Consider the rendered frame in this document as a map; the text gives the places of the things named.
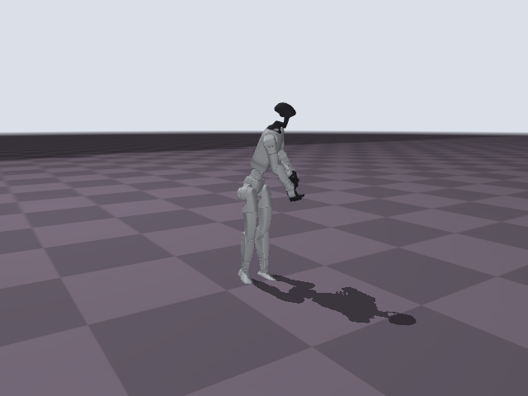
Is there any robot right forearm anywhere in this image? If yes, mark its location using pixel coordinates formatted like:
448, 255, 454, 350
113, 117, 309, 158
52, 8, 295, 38
276, 165, 295, 198

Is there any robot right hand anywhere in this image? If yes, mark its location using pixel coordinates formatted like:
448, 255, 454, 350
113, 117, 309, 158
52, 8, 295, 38
287, 190, 304, 202

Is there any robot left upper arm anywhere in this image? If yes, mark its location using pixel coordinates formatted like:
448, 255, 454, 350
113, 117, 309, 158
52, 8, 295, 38
278, 127, 286, 162

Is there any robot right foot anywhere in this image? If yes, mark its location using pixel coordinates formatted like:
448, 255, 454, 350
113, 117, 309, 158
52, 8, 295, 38
238, 268, 253, 284

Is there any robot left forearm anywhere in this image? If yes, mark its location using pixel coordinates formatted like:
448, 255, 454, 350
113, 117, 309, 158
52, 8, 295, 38
280, 153, 297, 177

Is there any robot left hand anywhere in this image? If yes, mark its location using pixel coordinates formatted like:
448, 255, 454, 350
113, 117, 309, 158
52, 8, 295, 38
289, 171, 299, 189

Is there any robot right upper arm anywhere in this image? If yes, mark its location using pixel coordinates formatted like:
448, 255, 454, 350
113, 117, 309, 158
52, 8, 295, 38
263, 134, 282, 176

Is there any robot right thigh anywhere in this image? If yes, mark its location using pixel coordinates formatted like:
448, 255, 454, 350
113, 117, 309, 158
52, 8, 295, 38
238, 184, 258, 243

